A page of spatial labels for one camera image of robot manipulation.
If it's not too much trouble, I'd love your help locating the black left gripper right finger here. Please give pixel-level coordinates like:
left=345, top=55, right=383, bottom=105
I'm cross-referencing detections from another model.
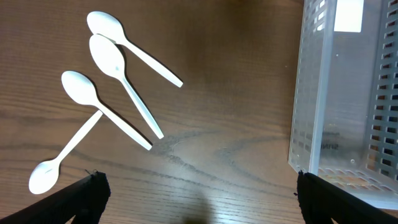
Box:
left=297, top=171, right=397, bottom=224

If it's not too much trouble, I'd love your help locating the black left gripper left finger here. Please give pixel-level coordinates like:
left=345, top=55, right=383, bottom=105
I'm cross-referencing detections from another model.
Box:
left=1, top=171, right=111, bottom=224

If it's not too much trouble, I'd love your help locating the white plastic spoon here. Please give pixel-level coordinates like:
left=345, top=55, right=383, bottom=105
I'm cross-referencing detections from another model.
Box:
left=89, top=34, right=164, bottom=139
left=29, top=110, right=103, bottom=194
left=86, top=11, right=183, bottom=88
left=62, top=71, right=152, bottom=151

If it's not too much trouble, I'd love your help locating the clear perforated plastic basket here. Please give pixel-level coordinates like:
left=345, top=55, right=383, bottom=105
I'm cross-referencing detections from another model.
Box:
left=288, top=0, right=397, bottom=210

